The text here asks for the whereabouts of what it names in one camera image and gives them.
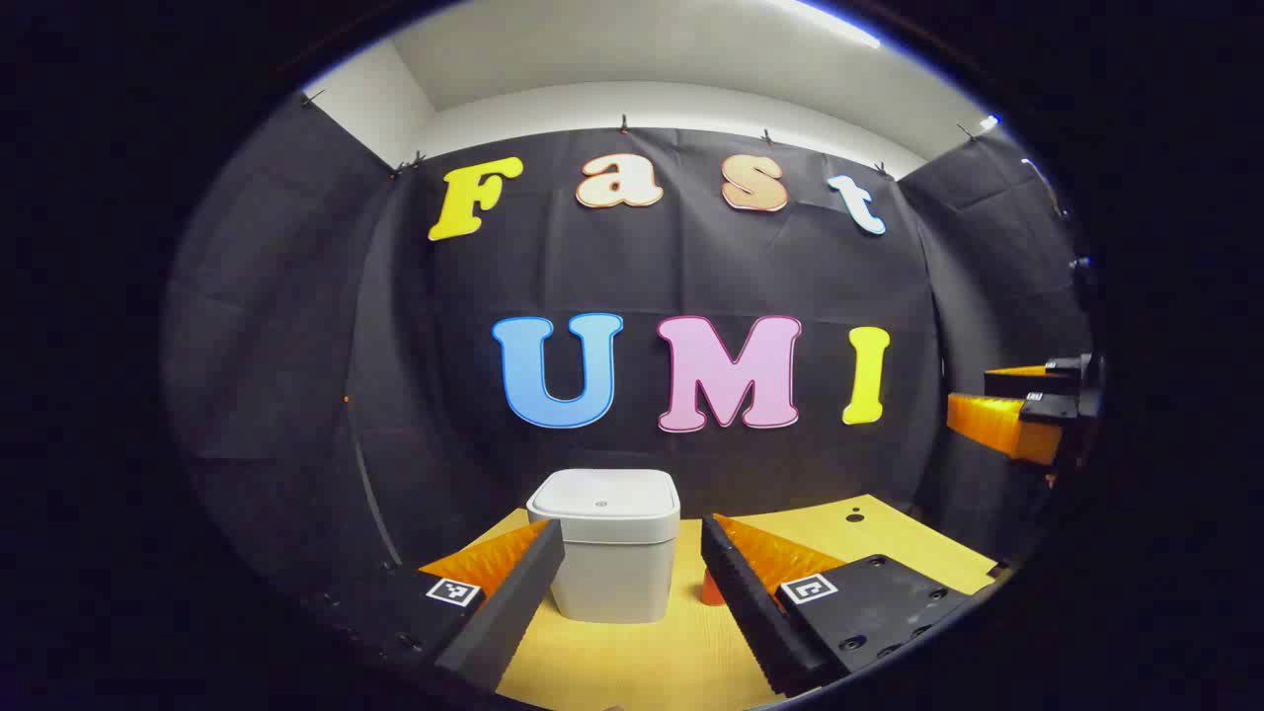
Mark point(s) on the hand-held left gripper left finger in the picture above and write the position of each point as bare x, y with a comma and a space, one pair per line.
512, 604

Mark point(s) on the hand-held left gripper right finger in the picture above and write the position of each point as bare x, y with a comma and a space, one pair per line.
743, 602

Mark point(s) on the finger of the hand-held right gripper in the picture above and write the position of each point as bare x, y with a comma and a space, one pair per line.
1002, 425
1027, 379

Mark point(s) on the red pop can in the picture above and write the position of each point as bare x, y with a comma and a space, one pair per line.
711, 591

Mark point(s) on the white desktop garbage bin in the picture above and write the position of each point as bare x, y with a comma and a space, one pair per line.
612, 563

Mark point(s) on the wooden desktop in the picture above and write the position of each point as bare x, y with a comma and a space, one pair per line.
642, 662

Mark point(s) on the black backdrop cloth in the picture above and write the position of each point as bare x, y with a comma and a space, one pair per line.
691, 267

